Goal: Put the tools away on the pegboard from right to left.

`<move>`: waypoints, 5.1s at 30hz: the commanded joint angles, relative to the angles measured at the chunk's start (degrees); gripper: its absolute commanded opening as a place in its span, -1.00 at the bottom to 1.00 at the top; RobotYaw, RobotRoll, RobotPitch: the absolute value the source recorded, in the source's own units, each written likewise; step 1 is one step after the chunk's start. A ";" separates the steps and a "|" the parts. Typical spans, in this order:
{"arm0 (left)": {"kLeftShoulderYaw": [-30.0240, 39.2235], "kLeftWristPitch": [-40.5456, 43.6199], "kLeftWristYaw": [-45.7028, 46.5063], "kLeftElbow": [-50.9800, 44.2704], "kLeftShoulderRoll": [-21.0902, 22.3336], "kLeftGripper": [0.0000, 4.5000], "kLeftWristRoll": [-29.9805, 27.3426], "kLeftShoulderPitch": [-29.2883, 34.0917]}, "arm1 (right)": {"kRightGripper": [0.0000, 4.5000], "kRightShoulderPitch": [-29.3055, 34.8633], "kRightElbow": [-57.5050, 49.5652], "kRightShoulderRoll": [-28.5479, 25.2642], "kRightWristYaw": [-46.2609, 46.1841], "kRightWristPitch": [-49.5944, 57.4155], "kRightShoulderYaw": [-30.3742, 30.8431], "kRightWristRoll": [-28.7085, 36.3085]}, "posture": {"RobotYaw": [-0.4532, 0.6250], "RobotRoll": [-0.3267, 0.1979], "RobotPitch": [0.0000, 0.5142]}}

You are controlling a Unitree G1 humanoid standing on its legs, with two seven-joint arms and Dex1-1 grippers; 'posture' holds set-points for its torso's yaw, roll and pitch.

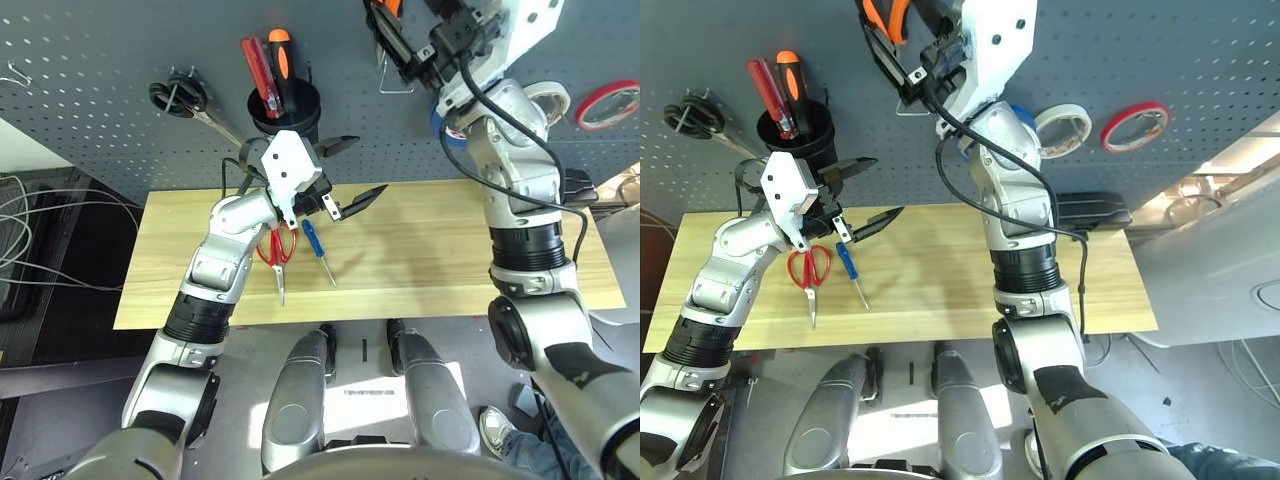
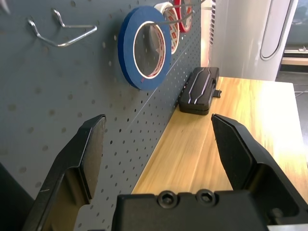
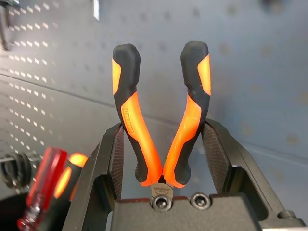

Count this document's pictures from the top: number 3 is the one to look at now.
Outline grey metal pegboard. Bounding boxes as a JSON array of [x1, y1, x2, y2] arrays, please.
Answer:
[[0, 0, 308, 231]]

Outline orange black handle screwdriver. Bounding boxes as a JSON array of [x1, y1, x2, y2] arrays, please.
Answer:
[[53, 152, 89, 202]]

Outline black plastic cup holder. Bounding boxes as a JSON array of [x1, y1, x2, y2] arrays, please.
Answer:
[[0, 192, 73, 231]]

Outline red transparent handle screwdriver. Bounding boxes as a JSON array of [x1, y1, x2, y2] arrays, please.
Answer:
[[17, 147, 68, 229]]

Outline orange black needle-nose pliers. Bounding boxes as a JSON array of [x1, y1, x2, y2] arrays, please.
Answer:
[[112, 41, 212, 200]]

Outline black handled scissors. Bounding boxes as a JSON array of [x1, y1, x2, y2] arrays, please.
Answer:
[[0, 151, 31, 191]]

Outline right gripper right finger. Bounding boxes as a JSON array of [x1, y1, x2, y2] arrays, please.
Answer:
[[201, 121, 308, 231]]

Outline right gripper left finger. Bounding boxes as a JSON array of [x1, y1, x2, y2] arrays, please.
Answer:
[[66, 122, 125, 231]]

